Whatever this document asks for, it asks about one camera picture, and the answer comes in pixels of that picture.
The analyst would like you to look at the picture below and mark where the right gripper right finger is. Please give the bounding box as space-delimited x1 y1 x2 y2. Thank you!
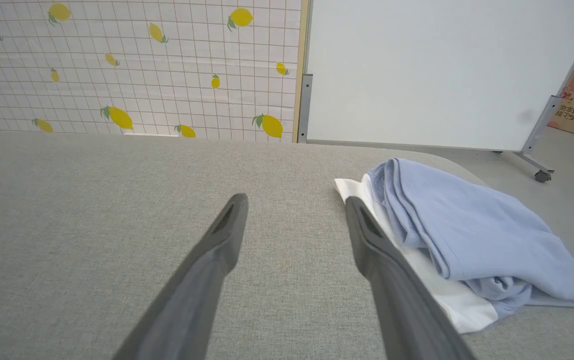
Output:
345 196 476 360

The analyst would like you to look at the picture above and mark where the light blue and white shirt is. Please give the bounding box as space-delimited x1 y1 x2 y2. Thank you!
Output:
334 157 574 334

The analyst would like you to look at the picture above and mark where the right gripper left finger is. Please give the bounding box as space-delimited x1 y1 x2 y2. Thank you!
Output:
112 193 249 360

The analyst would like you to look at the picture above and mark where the lemon print partition panel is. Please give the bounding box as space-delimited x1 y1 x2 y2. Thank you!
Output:
0 0 310 144

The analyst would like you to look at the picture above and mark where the white rolling partition board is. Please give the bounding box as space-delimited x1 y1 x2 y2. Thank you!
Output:
297 0 574 183

